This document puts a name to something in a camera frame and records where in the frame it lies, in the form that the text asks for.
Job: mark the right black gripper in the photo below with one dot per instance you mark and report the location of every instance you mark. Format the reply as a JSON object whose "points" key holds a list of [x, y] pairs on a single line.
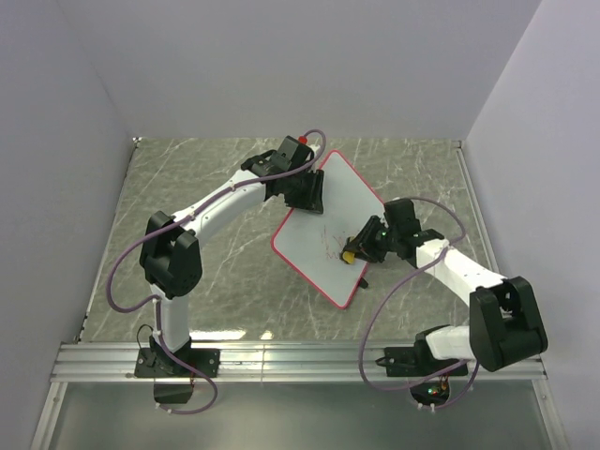
{"points": [[363, 239]]}

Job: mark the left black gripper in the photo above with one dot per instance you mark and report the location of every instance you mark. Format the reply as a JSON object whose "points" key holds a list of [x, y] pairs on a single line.
{"points": [[314, 202]]}

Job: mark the yellow whiteboard eraser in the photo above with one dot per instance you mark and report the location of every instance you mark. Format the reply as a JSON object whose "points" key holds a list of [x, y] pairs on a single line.
{"points": [[347, 256]]}

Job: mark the red framed whiteboard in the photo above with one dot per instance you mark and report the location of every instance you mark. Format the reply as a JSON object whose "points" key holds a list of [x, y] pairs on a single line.
{"points": [[312, 244]]}

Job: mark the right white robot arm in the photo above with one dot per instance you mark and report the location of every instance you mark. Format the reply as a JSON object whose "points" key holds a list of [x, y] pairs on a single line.
{"points": [[505, 325]]}

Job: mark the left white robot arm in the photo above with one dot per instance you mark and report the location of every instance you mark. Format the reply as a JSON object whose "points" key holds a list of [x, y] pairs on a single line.
{"points": [[171, 257]]}

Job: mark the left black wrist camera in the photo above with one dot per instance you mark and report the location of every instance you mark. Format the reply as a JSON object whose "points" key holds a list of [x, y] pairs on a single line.
{"points": [[291, 154]]}

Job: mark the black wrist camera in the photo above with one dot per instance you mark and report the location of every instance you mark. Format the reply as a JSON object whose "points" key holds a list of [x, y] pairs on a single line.
{"points": [[291, 154], [401, 218]]}

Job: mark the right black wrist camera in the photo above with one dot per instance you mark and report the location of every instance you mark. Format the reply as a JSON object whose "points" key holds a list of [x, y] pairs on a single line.
{"points": [[401, 218]]}

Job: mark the aluminium table edge rail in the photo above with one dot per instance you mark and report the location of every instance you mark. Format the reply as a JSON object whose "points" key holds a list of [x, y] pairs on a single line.
{"points": [[479, 219]]}

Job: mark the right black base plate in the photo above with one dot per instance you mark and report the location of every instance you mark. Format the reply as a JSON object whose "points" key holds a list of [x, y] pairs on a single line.
{"points": [[411, 362]]}

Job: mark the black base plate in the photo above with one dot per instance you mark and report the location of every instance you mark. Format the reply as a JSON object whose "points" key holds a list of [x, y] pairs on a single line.
{"points": [[411, 362], [149, 365]]}

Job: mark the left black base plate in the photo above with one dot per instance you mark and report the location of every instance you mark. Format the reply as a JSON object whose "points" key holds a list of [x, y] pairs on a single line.
{"points": [[149, 365]]}

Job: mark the aluminium mounting rail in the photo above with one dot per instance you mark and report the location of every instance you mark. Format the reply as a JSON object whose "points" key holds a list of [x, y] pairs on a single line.
{"points": [[240, 362]]}

